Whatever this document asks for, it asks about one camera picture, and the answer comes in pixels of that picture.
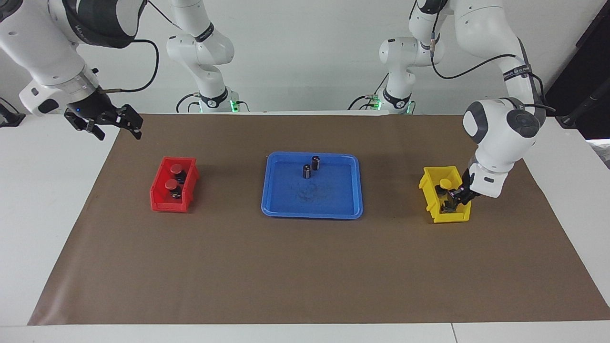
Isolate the brown paper table mat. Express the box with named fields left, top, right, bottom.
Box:
left=28, top=114, right=610, bottom=327

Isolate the grey object at table edge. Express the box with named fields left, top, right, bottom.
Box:
left=590, top=138, right=610, bottom=170

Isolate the blue plastic tray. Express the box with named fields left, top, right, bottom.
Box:
left=261, top=151, right=364, bottom=220

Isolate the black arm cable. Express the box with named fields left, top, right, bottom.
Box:
left=98, top=0, right=184, bottom=93
left=429, top=29, right=557, bottom=113

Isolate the black right base cable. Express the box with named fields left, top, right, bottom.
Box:
left=175, top=93, right=250, bottom=114

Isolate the black panel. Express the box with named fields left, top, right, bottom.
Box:
left=524, top=0, right=610, bottom=140

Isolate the red plastic bin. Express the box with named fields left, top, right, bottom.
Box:
left=150, top=157, right=200, bottom=213

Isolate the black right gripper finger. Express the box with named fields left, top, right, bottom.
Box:
left=64, top=114, right=106, bottom=141
left=112, top=104, right=144, bottom=140

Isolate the black left base cable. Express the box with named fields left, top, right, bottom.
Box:
left=347, top=71, right=416, bottom=115

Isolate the black table clamp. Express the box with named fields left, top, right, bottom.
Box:
left=0, top=98, right=25, bottom=127

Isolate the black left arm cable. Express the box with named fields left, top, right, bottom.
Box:
left=429, top=29, right=557, bottom=113

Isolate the yellow plastic bin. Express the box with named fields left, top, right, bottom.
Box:
left=418, top=166, right=472, bottom=224

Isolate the black stand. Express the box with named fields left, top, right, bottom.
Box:
left=555, top=79, right=610, bottom=129

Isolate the black base cable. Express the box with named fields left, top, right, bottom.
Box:
left=175, top=93, right=250, bottom=114
left=347, top=71, right=416, bottom=115

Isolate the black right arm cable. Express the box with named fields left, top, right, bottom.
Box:
left=98, top=0, right=184, bottom=93

